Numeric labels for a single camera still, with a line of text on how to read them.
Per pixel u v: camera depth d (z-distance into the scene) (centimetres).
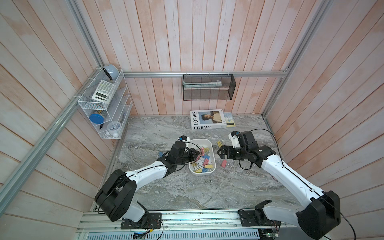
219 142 103
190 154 75
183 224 73
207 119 114
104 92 77
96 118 76
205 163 93
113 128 90
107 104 73
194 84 90
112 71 82
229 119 117
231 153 71
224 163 93
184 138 78
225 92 104
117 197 43
